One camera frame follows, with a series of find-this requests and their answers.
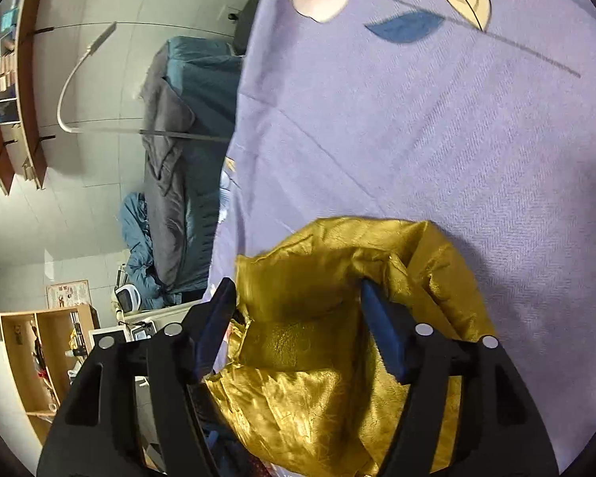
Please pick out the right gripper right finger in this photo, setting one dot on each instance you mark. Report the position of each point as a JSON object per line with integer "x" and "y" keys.
{"x": 499, "y": 429}

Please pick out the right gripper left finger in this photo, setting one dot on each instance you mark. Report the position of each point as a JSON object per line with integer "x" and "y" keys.
{"x": 96, "y": 432}

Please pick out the gold satin jacket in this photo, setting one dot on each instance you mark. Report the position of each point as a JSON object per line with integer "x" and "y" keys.
{"x": 305, "y": 386}

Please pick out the wooden shelf unit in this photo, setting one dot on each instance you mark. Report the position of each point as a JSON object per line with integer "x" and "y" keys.
{"x": 43, "y": 348}

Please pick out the white medical machine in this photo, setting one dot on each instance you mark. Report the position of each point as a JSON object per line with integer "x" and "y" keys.
{"x": 137, "y": 324}

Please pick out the blue quilted jacket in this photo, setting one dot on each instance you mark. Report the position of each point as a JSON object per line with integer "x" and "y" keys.
{"x": 140, "y": 267}

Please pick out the grey blanket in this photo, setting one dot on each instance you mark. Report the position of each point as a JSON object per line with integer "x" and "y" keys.
{"x": 167, "y": 120}

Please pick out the purple floral bed sheet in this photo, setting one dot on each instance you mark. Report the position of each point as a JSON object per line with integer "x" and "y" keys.
{"x": 401, "y": 108}

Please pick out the teal covered massage bed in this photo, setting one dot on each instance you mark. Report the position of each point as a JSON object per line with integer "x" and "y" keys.
{"x": 206, "y": 75}

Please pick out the white gooseneck lamp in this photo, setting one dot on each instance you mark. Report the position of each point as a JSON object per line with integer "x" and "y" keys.
{"x": 106, "y": 87}

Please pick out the black round stool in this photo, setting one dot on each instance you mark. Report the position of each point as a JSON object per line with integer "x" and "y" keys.
{"x": 244, "y": 21}

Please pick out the wall mounted wooden shelf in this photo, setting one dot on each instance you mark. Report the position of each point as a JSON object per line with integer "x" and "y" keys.
{"x": 20, "y": 140}

